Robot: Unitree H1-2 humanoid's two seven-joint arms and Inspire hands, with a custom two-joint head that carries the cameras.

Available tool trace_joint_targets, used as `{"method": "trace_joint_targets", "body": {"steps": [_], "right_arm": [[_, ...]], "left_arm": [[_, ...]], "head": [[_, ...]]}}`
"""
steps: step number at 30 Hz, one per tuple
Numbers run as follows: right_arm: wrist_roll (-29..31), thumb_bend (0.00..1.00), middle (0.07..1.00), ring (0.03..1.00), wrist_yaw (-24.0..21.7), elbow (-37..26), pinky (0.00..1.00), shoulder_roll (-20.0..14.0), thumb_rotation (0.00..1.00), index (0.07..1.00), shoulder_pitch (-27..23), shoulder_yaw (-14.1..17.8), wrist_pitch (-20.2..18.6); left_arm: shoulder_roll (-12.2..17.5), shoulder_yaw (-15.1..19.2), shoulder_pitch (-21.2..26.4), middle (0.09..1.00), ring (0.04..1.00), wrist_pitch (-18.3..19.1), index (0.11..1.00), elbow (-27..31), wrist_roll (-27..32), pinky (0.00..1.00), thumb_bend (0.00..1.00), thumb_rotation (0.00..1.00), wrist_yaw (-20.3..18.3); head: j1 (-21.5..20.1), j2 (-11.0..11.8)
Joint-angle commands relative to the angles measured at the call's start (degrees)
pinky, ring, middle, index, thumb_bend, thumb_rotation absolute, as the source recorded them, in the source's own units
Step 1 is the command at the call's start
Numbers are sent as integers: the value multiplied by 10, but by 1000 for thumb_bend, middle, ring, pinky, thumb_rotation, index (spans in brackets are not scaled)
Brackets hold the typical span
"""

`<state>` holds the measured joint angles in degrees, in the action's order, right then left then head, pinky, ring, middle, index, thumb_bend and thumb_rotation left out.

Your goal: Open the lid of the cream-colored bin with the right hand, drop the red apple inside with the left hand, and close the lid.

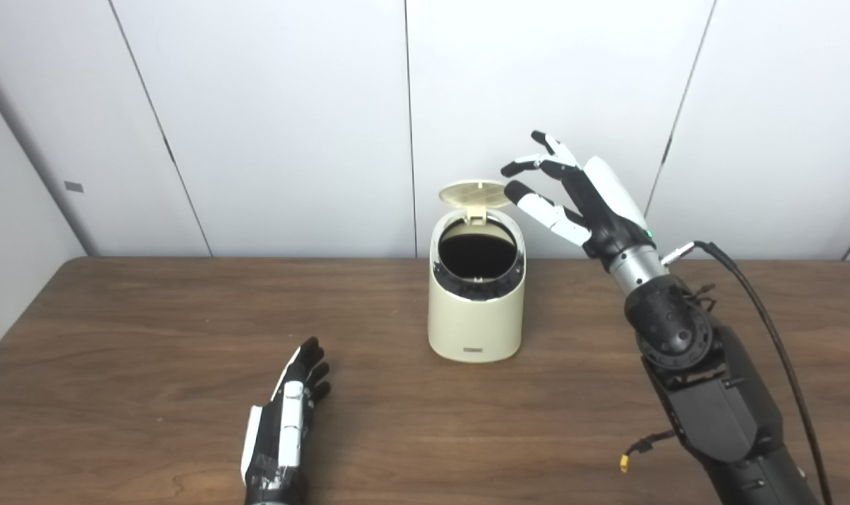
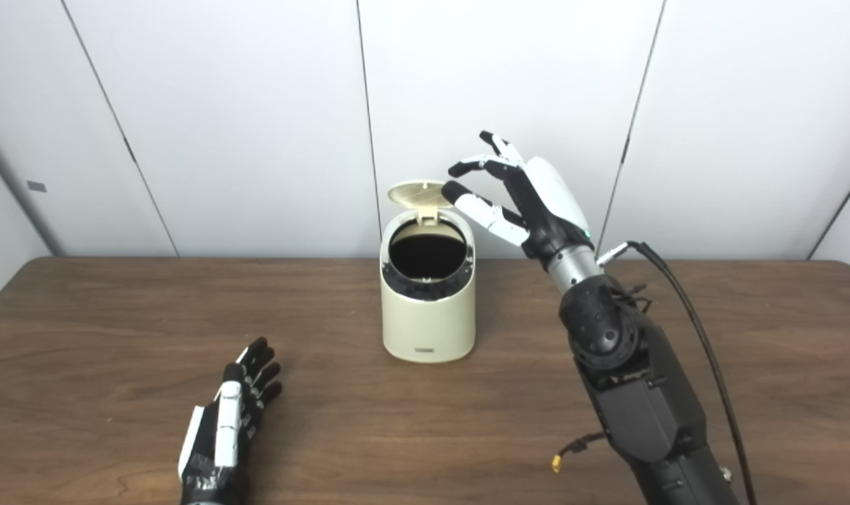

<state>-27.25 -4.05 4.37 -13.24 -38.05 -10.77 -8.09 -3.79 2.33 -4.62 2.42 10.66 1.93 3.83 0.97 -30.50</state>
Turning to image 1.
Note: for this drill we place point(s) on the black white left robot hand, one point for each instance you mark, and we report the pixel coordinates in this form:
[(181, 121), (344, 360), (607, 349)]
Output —
[(271, 442)]

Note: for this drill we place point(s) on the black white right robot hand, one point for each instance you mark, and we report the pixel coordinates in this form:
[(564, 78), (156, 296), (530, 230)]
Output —
[(607, 203)]

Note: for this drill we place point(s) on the cream round bin lid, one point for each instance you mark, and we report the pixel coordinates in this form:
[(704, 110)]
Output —
[(475, 194)]

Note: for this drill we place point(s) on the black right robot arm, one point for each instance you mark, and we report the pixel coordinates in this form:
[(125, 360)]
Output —
[(712, 400)]

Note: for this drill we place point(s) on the cream-colored bin body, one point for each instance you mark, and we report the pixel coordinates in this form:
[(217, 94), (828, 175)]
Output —
[(475, 326)]

